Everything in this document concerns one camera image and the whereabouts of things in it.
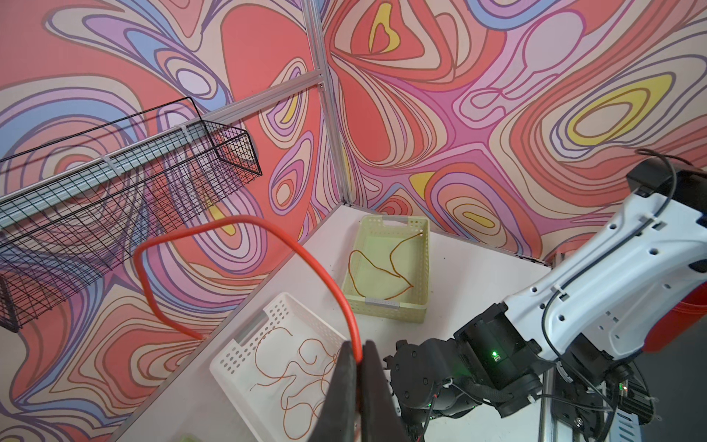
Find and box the white perforated basket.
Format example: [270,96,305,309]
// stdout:
[209,293,345,441]

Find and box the red bucket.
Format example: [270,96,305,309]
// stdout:
[643,284,707,353]

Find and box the thin brown-red cable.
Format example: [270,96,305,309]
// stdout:
[347,230,425,302]

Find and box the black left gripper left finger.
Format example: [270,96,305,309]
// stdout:
[309,342,358,442]

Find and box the large green perforated basket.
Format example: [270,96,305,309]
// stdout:
[342,215,430,323]

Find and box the black wire basket back wall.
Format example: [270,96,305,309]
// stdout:
[1,97,263,333]

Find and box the red cable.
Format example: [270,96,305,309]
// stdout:
[131,214,364,365]

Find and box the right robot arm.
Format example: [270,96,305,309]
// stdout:
[386,149,706,441]

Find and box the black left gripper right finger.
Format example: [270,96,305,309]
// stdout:
[358,341,409,442]

